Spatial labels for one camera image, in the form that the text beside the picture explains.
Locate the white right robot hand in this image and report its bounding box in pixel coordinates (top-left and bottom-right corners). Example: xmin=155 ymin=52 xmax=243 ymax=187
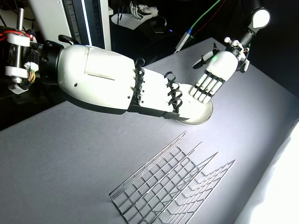
xmin=57 ymin=44 xmax=188 ymax=122

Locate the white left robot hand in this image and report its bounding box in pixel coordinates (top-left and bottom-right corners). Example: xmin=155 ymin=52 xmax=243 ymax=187
xmin=189 ymin=43 xmax=239 ymax=105

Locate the red cable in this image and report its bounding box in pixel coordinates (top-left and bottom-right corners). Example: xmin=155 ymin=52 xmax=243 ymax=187
xmin=192 ymin=0 xmax=228 ymax=38

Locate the white base sheet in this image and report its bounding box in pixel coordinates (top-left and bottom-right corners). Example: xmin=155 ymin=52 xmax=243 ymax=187
xmin=110 ymin=13 xmax=168 ymax=30

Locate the silver connector box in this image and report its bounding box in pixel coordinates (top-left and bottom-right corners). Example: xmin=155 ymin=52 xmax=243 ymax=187
xmin=173 ymin=31 xmax=191 ymax=54

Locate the white fabric sheet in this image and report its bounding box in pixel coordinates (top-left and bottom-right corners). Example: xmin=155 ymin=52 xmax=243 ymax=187
xmin=233 ymin=118 xmax=299 ymax=224

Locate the green cable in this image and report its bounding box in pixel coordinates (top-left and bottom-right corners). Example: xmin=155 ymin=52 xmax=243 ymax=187
xmin=190 ymin=0 xmax=221 ymax=30

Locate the white cabinet with black panels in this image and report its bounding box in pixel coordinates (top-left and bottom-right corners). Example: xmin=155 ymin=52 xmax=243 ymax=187
xmin=29 ymin=0 xmax=112 ymax=51

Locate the spare white robot hand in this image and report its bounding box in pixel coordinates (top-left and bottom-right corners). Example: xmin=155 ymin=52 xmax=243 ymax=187
xmin=129 ymin=0 xmax=160 ymax=20

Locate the silver wire dish rack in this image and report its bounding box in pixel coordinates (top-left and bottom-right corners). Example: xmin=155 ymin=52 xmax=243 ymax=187
xmin=108 ymin=130 xmax=237 ymax=224

